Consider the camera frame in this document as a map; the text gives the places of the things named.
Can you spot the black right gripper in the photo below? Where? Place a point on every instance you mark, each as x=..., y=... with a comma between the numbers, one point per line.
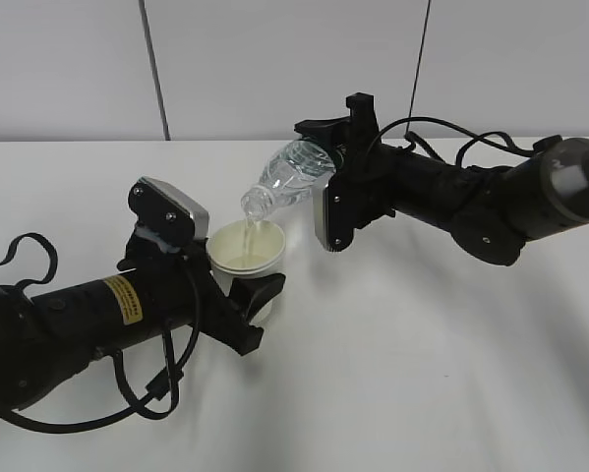
x=364, y=168

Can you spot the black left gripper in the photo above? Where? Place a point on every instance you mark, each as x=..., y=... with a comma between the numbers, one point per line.
x=176, y=285

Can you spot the white paper cup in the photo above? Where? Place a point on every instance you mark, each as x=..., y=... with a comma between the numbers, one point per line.
x=245, y=249

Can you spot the clear water bottle green label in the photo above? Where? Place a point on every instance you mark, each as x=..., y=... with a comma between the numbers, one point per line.
x=287, y=179

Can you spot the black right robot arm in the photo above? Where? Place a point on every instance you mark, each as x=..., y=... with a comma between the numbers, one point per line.
x=493, y=199

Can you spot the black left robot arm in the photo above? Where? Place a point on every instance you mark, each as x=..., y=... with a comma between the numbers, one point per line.
x=47, y=339

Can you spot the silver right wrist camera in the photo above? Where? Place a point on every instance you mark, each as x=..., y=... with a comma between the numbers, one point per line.
x=332, y=208

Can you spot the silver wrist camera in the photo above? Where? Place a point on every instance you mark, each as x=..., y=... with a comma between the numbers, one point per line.
x=166, y=216
x=332, y=208

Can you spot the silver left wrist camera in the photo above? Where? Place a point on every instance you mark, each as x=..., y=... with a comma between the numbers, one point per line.
x=166, y=216

